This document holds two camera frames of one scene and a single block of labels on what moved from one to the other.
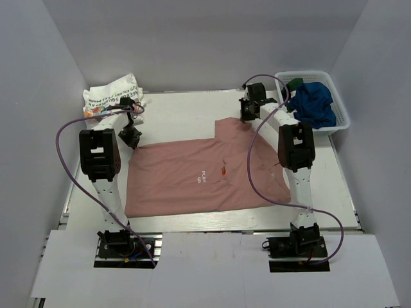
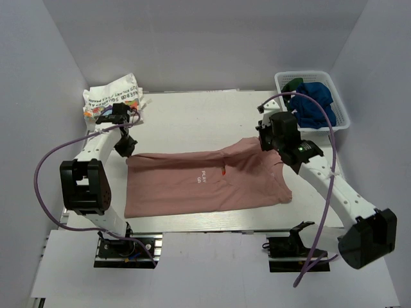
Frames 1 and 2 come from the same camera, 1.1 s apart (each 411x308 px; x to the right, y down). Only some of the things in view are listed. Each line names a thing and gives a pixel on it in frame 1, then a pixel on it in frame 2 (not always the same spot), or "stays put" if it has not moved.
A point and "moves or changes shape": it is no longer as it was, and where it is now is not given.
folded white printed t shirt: (100, 97) stays put
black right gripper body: (246, 114) to (268, 141)
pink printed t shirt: (205, 174) moves or changes shape
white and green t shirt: (292, 90) stays put
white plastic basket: (341, 117) stays put
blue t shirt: (311, 104) stays put
